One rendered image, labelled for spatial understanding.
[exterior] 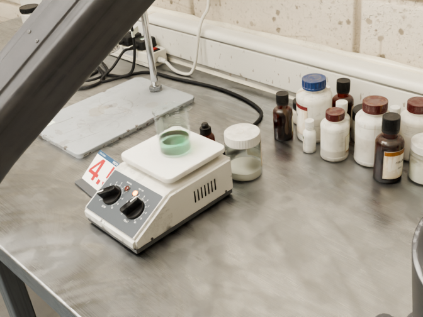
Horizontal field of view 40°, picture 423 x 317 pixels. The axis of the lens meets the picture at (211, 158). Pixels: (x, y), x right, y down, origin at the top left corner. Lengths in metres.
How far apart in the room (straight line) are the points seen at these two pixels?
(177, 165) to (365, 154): 0.32
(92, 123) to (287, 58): 0.41
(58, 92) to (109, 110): 0.77
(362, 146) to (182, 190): 0.31
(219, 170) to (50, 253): 0.28
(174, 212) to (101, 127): 0.37
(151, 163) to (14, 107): 0.43
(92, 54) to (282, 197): 0.52
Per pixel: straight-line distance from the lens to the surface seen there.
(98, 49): 0.46
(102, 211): 0.87
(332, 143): 0.98
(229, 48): 1.28
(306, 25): 1.18
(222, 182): 0.89
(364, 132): 0.95
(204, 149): 0.88
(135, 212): 0.83
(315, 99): 1.01
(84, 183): 1.01
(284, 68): 1.19
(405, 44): 1.07
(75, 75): 0.46
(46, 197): 1.00
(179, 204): 0.84
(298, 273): 0.78
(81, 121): 1.21
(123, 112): 1.21
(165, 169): 0.84
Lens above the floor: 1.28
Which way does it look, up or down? 31 degrees down
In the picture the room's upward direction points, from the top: 6 degrees counter-clockwise
